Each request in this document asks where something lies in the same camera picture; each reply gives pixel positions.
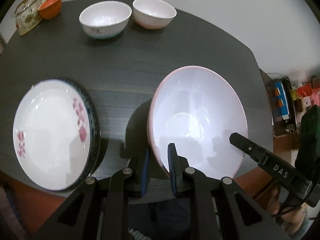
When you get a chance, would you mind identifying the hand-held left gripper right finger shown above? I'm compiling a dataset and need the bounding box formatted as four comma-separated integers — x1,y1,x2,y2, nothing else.
167,143,292,240

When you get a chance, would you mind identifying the blue and white box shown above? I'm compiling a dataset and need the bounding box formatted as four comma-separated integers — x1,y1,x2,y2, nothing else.
273,81,291,121

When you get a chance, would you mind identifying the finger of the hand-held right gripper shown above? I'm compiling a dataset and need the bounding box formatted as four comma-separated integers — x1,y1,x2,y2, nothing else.
229,132,267,165

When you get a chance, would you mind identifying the orange teacup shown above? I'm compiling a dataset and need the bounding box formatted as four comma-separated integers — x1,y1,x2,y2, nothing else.
37,0,62,20

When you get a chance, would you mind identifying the white plate with pink flowers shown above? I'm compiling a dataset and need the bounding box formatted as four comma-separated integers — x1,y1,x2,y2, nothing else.
13,79,91,190

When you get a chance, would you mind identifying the orange packet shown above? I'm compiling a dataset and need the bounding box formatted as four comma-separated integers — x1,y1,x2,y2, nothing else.
296,84,313,98

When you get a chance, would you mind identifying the plain white bowl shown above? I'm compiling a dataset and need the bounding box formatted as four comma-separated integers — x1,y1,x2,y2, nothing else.
132,0,177,30

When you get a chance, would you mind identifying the large pink bowl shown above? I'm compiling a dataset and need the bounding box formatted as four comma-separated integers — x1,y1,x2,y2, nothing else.
148,66,248,180

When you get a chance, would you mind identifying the person's right hand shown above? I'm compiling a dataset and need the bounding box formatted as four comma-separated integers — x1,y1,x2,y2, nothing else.
266,192,308,236

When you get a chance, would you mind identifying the floral ceramic teapot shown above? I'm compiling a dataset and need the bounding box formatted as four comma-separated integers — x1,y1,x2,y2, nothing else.
11,0,54,36

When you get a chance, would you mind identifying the dark wooden side cabinet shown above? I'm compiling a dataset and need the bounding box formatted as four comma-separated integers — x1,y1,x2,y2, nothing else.
259,69,320,155

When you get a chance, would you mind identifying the white bowl with black print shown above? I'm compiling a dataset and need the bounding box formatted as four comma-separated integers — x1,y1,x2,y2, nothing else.
79,1,132,39

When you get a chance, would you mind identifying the grey fluffy cloth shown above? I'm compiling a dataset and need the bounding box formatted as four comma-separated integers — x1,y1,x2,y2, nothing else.
128,227,152,240

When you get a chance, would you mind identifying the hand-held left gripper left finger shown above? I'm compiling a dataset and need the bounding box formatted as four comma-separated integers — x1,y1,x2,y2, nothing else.
32,147,152,240

